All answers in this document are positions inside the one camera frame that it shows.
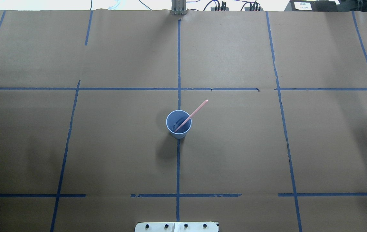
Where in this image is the pink chopstick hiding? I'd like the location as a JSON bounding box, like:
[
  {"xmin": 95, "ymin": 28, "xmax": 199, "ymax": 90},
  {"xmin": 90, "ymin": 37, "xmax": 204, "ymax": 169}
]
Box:
[{"xmin": 173, "ymin": 99, "xmax": 209, "ymax": 133}]

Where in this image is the blue ribbed plastic cup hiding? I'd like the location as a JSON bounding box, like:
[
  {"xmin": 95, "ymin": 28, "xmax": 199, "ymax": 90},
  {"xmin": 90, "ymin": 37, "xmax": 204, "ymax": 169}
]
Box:
[{"xmin": 166, "ymin": 110, "xmax": 192, "ymax": 139}]

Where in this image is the black box with label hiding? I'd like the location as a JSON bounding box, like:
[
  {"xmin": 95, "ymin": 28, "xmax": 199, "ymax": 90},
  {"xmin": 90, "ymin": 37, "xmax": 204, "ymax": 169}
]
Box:
[{"xmin": 284, "ymin": 0, "xmax": 339, "ymax": 12}]

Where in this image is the aluminium frame post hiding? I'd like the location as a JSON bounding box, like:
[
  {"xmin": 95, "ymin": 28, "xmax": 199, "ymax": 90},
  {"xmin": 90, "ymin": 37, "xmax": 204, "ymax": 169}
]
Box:
[{"xmin": 171, "ymin": 0, "xmax": 187, "ymax": 15}]

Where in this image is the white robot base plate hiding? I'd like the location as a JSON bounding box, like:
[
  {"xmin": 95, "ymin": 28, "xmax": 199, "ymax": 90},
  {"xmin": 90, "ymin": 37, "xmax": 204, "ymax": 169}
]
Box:
[{"xmin": 134, "ymin": 221, "xmax": 220, "ymax": 232}]

